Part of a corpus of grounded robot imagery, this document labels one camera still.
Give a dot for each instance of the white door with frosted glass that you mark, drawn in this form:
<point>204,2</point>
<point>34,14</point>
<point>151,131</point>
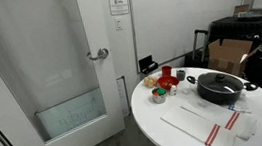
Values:
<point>109,102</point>

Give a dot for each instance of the small green-rimmed bowl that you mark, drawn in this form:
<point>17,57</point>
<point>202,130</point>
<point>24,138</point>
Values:
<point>159,97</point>

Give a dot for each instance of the red bowl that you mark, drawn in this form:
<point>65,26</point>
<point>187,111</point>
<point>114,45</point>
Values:
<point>166,82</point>

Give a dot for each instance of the large wall whiteboard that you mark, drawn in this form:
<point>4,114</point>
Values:
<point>181,19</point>

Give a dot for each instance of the small white shaker bottle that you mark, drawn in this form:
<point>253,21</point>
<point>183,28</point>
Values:
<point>173,90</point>

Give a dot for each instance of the red cup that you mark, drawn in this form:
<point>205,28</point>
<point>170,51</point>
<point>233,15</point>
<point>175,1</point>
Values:
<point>166,71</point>

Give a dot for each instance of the white wall sign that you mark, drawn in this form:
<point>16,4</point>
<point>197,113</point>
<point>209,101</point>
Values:
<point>119,6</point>

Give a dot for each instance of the yellow bread rolls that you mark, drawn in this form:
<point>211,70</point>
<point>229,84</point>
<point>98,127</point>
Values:
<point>150,81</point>

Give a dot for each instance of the small brown cardboard box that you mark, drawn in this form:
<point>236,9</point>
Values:
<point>241,9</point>

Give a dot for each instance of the clear measuring cup dark contents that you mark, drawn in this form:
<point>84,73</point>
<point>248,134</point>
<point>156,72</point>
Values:
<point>181,75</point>

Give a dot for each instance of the white light switch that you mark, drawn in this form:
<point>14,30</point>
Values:
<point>118,23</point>

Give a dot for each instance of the black cooking pot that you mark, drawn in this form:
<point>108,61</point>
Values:
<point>218,98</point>

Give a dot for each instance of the open cardboard box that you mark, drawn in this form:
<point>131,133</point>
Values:
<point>226,58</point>

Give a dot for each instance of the glass lid with black knob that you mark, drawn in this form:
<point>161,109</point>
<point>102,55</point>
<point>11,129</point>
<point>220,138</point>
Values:
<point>213,83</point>

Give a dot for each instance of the white towel with red stripes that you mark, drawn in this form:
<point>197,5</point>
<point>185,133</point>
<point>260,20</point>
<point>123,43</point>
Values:
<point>191,122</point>

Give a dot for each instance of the grey flat device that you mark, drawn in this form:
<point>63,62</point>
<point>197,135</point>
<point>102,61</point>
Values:
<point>251,15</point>

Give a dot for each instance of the black cloth covered table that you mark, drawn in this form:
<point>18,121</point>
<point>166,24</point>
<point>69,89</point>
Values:
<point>233,28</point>

